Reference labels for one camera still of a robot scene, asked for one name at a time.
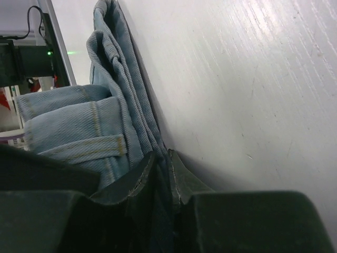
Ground black device with green light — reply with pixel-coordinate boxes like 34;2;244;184
1;5;71;87

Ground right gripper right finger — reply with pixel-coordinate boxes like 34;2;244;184
168;150;334;252

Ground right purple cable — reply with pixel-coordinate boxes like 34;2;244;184
0;133;27;142

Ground light blue denim skirt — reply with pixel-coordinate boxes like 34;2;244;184
17;1;174;252

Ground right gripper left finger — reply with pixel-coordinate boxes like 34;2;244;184
1;152;156;252

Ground red plastic bin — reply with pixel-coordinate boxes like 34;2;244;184
0;88;11;110

